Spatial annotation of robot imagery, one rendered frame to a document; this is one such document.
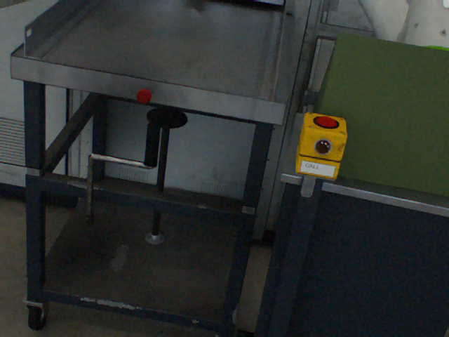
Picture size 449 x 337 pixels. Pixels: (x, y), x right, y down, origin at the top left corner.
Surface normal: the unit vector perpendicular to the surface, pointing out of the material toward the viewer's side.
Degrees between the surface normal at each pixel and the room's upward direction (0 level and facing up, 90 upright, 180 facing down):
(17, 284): 0
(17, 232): 0
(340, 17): 90
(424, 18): 52
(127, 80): 90
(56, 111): 90
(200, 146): 90
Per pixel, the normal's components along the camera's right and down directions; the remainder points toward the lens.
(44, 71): -0.11, 0.48
